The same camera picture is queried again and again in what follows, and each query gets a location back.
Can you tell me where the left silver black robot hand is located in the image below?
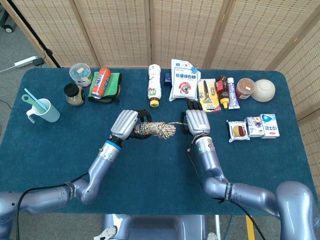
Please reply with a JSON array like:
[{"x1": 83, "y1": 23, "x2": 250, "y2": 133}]
[{"x1": 109, "y1": 109, "x2": 153, "y2": 142}]

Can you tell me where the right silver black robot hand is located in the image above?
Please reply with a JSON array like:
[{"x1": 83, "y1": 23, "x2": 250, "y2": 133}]
[{"x1": 180, "y1": 97, "x2": 212, "y2": 137}]

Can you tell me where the braided camouflage rope bundle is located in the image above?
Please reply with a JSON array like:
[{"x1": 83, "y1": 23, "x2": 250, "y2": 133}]
[{"x1": 134, "y1": 120, "x2": 187, "y2": 140}]

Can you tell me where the pale blue cup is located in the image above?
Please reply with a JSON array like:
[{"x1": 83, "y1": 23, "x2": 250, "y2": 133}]
[{"x1": 26, "y1": 98, "x2": 61, "y2": 124}]

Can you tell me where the razor on yellow card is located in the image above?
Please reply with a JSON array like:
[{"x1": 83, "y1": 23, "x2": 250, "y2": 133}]
[{"x1": 197, "y1": 78, "x2": 222, "y2": 113}]

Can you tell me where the brown honey bottle yellow cap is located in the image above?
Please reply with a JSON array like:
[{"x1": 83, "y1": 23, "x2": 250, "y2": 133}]
[{"x1": 215, "y1": 75, "x2": 230, "y2": 110}]

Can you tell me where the white snack packet pie picture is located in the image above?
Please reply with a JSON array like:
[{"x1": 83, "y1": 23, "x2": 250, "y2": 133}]
[{"x1": 226, "y1": 119, "x2": 251, "y2": 144}]

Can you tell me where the white sugar bag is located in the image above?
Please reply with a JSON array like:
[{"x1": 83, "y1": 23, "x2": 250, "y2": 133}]
[{"x1": 168, "y1": 58, "x2": 202, "y2": 102}]

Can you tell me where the green cloth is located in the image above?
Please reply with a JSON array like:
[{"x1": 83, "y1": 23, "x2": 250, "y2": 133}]
[{"x1": 87, "y1": 71, "x2": 123, "y2": 97}]

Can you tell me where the purple white tube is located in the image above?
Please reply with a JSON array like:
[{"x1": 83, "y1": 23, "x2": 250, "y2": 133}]
[{"x1": 226, "y1": 77, "x2": 241, "y2": 110}]

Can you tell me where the orange soda can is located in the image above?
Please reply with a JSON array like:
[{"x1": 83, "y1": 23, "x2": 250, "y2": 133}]
[{"x1": 90, "y1": 67, "x2": 112, "y2": 100}]

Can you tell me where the white bottle yellow cap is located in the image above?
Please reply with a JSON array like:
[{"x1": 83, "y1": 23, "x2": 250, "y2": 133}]
[{"x1": 147, "y1": 63, "x2": 162, "y2": 108}]

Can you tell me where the blue table cover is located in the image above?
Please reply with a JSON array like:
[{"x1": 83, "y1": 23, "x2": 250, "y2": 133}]
[{"x1": 0, "y1": 67, "x2": 318, "y2": 216}]

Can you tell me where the glass jar black lid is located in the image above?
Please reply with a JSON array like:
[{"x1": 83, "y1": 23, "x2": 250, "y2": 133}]
[{"x1": 63, "y1": 83, "x2": 86, "y2": 107}]

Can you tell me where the purple white drink carton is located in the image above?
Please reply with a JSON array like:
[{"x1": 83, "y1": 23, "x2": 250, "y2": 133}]
[{"x1": 244, "y1": 116, "x2": 265, "y2": 138}]

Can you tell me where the clear tub orange snack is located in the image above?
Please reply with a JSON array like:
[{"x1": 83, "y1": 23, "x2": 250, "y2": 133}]
[{"x1": 235, "y1": 77, "x2": 256, "y2": 100}]

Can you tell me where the clear plastic tub with items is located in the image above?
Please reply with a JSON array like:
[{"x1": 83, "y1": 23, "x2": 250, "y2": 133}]
[{"x1": 68, "y1": 62, "x2": 92, "y2": 88}]

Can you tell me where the blue white drink carton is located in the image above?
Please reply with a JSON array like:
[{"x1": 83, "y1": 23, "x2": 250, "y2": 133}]
[{"x1": 259, "y1": 113, "x2": 280, "y2": 140}]

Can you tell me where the cream bowl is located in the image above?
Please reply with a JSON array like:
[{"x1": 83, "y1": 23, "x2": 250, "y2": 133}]
[{"x1": 251, "y1": 78, "x2": 276, "y2": 103}]

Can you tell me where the bamboo folding screen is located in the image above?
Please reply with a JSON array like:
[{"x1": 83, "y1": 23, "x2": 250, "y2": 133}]
[{"x1": 1, "y1": 0, "x2": 320, "y2": 181}]

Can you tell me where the light blue toothbrush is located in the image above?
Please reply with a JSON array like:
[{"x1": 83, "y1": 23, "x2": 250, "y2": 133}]
[{"x1": 24, "y1": 87, "x2": 47, "y2": 111}]

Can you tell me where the pale green tongue scraper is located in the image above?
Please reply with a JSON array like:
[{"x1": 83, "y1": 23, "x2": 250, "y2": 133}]
[{"x1": 21, "y1": 93, "x2": 42, "y2": 113}]

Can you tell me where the white table leg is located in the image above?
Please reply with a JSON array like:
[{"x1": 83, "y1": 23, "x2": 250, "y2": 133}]
[{"x1": 214, "y1": 214, "x2": 222, "y2": 240}]

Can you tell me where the blue-grey robot torso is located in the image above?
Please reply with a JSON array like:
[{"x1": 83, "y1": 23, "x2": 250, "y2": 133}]
[{"x1": 93, "y1": 213, "x2": 218, "y2": 240}]

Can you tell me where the white power strip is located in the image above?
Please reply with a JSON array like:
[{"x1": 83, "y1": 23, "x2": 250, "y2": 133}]
[{"x1": 14, "y1": 56, "x2": 38, "y2": 68}]

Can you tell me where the black stand pole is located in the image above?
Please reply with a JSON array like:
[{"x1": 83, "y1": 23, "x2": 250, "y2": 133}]
[{"x1": 6, "y1": 0, "x2": 62, "y2": 69}]

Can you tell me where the black chair caster base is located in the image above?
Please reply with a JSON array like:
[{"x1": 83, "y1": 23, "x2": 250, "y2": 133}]
[{"x1": 0, "y1": 4, "x2": 15, "y2": 33}]

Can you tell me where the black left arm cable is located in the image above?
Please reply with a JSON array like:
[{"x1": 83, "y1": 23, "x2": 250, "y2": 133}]
[{"x1": 14, "y1": 172, "x2": 90, "y2": 240}]

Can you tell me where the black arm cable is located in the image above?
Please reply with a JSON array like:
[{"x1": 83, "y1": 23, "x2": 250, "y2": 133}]
[
  {"x1": 14, "y1": 172, "x2": 90, "y2": 240},
  {"x1": 186, "y1": 147, "x2": 268, "y2": 240}
]

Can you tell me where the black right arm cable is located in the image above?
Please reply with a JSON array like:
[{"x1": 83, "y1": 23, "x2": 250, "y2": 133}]
[{"x1": 186, "y1": 147, "x2": 268, "y2": 240}]

